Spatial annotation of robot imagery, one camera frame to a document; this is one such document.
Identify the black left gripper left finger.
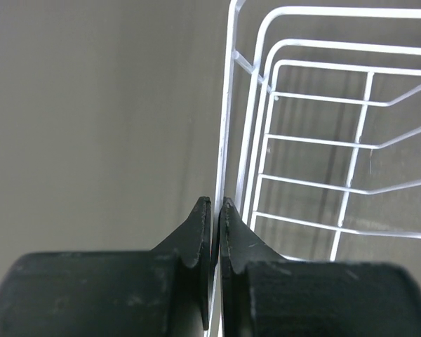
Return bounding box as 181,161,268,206
0,197,211,336

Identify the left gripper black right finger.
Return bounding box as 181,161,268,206
219,198,421,336

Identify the white wire dish rack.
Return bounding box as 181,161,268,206
206,0,421,337

